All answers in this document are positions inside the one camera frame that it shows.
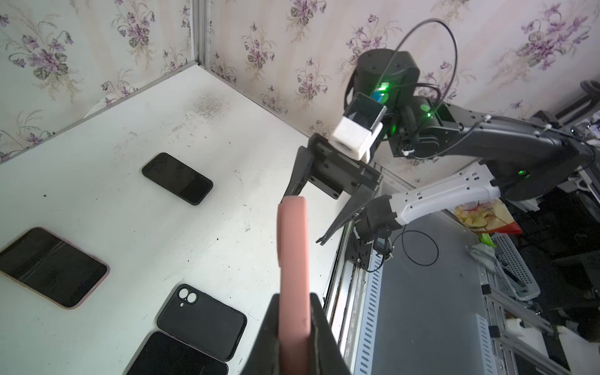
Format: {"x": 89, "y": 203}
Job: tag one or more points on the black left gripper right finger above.
{"x": 325, "y": 357}

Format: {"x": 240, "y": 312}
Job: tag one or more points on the snack bag outside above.
{"x": 491, "y": 216}

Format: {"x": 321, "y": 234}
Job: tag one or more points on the aluminium rail front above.
{"x": 342, "y": 302}

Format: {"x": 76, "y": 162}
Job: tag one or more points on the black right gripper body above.
{"x": 334, "y": 173}

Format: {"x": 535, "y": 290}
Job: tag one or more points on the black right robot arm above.
{"x": 513, "y": 159}

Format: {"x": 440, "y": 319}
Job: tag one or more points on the white vent grille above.
{"x": 371, "y": 296}

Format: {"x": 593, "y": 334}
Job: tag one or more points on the black phone case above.
{"x": 202, "y": 322}

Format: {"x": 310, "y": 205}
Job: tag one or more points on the aluminium frame post back right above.
{"x": 200, "y": 19}

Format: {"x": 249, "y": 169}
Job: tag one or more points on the black phone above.
{"x": 178, "y": 178}
{"x": 162, "y": 354}

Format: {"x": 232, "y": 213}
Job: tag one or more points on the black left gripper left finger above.
{"x": 264, "y": 358}

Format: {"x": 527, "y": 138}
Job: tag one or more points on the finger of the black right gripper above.
{"x": 353, "y": 206}
{"x": 301, "y": 172}

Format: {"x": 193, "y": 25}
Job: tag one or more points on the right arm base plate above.
{"x": 368, "y": 255}

